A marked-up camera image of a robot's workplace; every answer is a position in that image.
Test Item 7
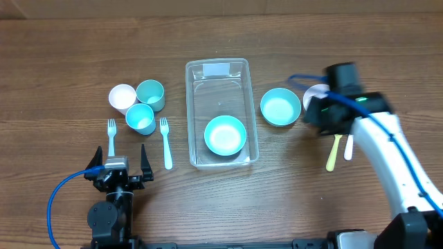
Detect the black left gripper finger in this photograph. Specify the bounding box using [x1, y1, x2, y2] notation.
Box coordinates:
[86, 146, 103, 175]
[141, 144, 154, 181]

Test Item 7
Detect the white bowl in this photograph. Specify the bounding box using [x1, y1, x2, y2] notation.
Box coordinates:
[302, 84, 329, 110]

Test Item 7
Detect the teal bowl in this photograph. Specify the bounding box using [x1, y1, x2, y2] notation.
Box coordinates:
[260, 88, 302, 127]

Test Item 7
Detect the blue bowl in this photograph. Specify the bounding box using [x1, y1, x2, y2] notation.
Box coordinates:
[204, 116, 246, 156]

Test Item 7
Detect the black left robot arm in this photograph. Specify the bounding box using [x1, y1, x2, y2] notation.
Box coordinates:
[84, 145, 154, 249]

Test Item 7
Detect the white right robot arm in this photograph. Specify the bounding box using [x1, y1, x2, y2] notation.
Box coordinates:
[304, 91, 442, 248]

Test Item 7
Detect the clear plastic container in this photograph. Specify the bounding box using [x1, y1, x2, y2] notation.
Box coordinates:
[186, 58, 259, 169]

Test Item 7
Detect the light blue fork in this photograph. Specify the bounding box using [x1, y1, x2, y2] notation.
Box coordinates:
[107, 119, 117, 157]

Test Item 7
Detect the white spoon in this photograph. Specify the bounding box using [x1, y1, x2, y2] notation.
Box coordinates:
[343, 134, 354, 161]

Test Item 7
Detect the white fork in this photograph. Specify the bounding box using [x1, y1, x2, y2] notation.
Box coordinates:
[160, 117, 173, 170]

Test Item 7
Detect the yellow fork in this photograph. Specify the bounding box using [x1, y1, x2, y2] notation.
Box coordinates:
[325, 134, 343, 172]

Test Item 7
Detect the blue cup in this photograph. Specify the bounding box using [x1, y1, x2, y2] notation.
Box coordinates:
[125, 103, 156, 136]

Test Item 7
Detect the white cup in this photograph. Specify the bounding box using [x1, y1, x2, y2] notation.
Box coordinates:
[108, 84, 138, 115]

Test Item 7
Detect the green cup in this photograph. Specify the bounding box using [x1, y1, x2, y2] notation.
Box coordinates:
[136, 80, 165, 112]

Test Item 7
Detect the blue left cable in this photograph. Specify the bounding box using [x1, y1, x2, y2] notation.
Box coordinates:
[46, 165, 105, 249]

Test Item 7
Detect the blue cable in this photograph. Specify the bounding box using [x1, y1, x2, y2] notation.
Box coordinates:
[287, 73, 443, 219]
[46, 165, 105, 249]

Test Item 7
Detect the blue right cable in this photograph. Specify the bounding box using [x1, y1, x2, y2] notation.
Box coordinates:
[287, 73, 443, 219]

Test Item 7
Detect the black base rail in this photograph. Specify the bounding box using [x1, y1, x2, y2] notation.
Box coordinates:
[81, 239, 334, 249]

